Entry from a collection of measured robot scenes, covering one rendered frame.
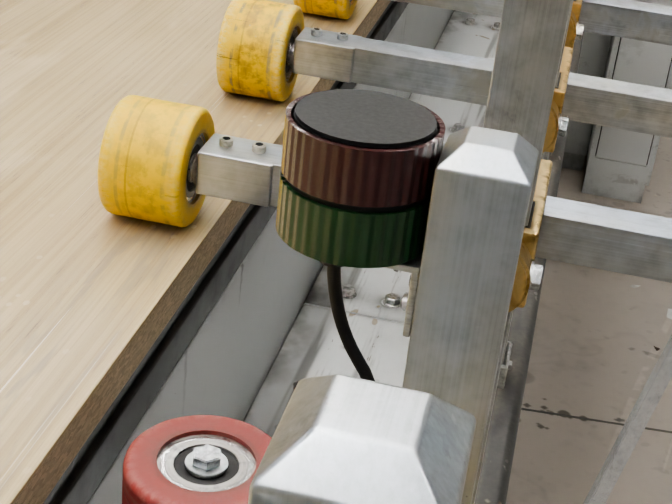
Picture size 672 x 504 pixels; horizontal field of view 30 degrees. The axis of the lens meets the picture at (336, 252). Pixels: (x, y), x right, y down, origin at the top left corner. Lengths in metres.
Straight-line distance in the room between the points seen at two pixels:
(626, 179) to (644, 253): 2.44
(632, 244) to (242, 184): 0.25
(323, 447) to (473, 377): 0.28
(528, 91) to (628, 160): 2.50
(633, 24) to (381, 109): 0.79
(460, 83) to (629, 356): 1.60
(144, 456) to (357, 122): 0.23
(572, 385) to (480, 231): 1.98
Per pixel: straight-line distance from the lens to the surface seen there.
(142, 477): 0.61
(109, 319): 0.74
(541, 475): 2.18
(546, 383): 2.42
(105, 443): 0.76
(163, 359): 0.84
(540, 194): 0.78
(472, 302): 0.47
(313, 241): 0.46
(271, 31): 1.02
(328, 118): 0.46
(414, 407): 0.22
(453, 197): 0.46
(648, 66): 3.12
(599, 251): 0.79
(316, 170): 0.45
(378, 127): 0.46
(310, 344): 1.25
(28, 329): 0.73
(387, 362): 1.24
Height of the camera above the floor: 1.28
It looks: 28 degrees down
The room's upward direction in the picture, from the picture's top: 7 degrees clockwise
